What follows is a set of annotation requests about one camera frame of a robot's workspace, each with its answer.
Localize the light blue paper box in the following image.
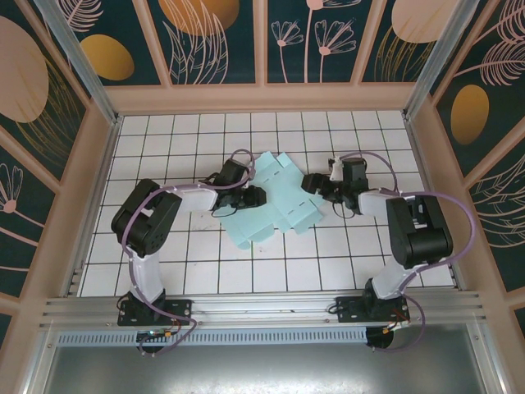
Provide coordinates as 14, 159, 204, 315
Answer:
219, 151, 327, 251

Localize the orange wire connector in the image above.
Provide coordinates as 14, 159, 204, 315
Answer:
383, 315, 412, 334

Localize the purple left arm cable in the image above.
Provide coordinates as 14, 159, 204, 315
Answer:
121, 148, 258, 358

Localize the grey metal sheet panel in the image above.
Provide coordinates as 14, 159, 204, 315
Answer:
24, 323, 504, 394

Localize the aluminium mounting rail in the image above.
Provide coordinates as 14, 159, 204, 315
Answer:
39, 290, 491, 329

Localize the aluminium frame post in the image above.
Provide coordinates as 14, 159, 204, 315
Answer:
34, 0, 124, 128
403, 0, 485, 121

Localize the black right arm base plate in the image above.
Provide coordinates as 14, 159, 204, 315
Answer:
335, 295, 411, 325

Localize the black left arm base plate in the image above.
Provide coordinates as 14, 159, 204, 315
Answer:
117, 299, 194, 328

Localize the small electronics board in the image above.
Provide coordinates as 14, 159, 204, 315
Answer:
136, 328, 174, 342

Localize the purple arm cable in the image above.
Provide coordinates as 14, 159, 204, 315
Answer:
338, 150, 477, 355
121, 148, 258, 358

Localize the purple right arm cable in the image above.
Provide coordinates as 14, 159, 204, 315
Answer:
338, 150, 477, 355

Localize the slotted grey cable duct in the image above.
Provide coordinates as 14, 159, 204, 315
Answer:
57, 327, 369, 346

